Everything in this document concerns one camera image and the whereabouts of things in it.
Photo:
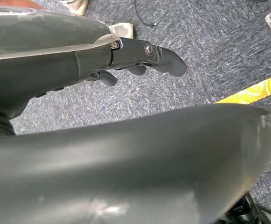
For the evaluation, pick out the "black robot foot mechanism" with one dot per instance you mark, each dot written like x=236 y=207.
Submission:
x=243 y=210

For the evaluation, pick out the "yellow floor tape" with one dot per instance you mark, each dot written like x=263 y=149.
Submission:
x=264 y=89

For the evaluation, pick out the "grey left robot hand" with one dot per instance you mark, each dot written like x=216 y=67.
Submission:
x=44 y=71

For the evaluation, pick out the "orange object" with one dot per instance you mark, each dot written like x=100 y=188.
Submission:
x=11 y=3

